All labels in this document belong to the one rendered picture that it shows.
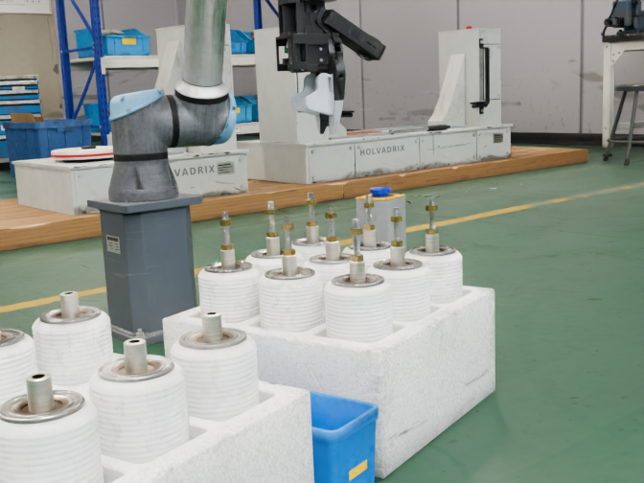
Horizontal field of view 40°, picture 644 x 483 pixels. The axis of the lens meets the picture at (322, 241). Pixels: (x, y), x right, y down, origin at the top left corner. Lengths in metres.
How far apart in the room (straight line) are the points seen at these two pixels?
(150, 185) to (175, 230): 0.11
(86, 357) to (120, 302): 0.83
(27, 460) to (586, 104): 6.31
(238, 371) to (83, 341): 0.24
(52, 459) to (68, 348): 0.33
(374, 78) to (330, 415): 7.27
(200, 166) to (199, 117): 1.78
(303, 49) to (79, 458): 0.73
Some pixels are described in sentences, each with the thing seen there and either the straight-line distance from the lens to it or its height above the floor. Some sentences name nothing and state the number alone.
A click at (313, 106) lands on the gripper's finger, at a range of 1.33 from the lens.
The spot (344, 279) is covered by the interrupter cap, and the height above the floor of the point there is 0.25.
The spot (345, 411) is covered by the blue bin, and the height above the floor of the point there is 0.10.
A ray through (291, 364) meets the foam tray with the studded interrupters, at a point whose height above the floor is 0.14.
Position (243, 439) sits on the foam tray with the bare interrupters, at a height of 0.17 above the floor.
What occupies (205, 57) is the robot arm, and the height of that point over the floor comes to 0.59.
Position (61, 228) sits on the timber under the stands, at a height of 0.05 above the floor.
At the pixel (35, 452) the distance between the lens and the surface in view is 0.80.
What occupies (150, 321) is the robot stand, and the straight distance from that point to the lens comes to 1.90.
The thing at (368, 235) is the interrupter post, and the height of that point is 0.27.
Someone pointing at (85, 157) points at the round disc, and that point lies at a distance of 3.57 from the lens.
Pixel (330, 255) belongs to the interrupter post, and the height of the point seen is 0.26.
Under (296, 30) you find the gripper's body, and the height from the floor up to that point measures 0.61.
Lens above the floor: 0.53
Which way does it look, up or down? 10 degrees down
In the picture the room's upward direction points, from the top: 2 degrees counter-clockwise
